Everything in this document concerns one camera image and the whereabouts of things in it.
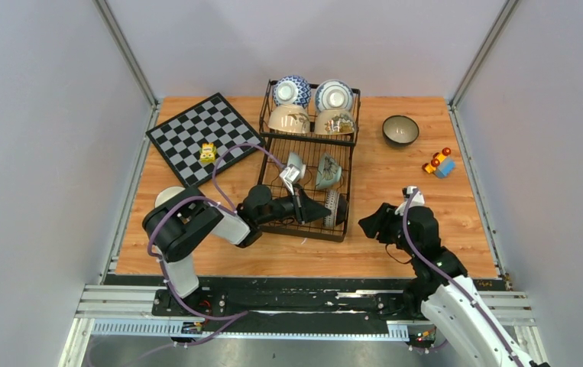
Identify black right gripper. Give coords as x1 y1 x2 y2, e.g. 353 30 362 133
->
359 203 419 257

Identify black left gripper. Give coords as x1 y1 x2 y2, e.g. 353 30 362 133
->
256 183 331 226

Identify blue white patterned bowl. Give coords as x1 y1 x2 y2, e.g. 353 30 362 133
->
323 190 348 229

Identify black wire dish rack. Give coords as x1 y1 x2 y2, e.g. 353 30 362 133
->
259 80 361 242

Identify dark blue glazed bowl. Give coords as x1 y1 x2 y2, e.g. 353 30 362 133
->
382 115 419 148

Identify teal white striped bowl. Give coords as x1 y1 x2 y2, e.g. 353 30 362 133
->
154 186 185 210

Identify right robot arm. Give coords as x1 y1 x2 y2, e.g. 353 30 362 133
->
358 203 537 366

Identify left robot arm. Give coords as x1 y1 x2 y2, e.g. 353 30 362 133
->
142 184 333 316

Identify green floral bowl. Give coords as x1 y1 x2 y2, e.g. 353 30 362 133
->
315 153 342 190

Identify pale green ribbed bowl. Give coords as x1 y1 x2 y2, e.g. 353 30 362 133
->
287 151 306 182

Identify cream painted bowl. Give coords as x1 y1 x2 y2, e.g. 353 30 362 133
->
313 109 356 135

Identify orange blue toy blocks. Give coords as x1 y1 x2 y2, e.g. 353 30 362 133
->
422 147 456 178

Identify cream leaf bowl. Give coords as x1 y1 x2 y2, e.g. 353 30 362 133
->
267 105 310 134

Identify yellow toy block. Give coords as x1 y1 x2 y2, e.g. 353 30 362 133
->
199 143 217 164

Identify blue white porcelain bowl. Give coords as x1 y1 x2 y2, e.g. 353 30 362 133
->
314 80 354 112

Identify blue diamond pattern bowl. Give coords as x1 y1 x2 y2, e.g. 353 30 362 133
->
273 75 312 109

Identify black white chessboard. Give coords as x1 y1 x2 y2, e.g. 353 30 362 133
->
146 93 265 187

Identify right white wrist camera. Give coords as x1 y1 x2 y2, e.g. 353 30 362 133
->
394 186 425 216

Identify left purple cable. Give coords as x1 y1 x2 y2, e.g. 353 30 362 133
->
147 142 288 348

